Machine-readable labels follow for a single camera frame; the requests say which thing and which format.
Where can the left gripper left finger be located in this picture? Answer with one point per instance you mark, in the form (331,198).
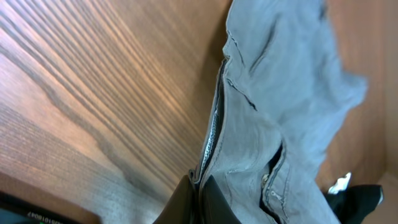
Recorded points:
(182,206)

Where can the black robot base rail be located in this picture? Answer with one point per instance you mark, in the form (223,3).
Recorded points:
(17,211)

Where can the grey shorts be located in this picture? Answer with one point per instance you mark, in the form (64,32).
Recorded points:
(281,96)

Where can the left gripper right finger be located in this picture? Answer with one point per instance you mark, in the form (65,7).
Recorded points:
(214,207)

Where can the white shirt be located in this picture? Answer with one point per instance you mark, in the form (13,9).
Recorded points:
(341,184)

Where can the black garment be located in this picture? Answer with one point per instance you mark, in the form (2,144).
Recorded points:
(353,205)

